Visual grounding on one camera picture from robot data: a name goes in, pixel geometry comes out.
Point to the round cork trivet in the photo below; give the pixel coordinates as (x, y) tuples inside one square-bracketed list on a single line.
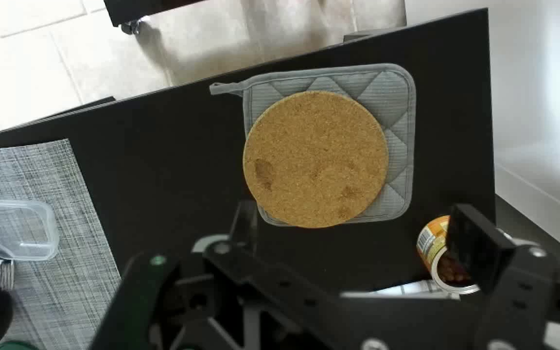
[(315, 157)]

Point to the grey woven placemat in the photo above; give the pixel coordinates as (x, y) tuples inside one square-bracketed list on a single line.
[(66, 283)]

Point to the grey quilted pot holder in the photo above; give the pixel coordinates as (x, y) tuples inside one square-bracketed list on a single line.
[(396, 97)]

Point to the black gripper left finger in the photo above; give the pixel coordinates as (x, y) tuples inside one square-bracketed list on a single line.
[(163, 303)]

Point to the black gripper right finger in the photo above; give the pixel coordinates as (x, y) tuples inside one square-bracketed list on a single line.
[(480, 248)]

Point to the black table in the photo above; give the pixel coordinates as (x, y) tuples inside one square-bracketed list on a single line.
[(163, 161)]

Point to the yellow label food can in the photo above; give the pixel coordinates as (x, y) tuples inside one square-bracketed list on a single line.
[(430, 243)]

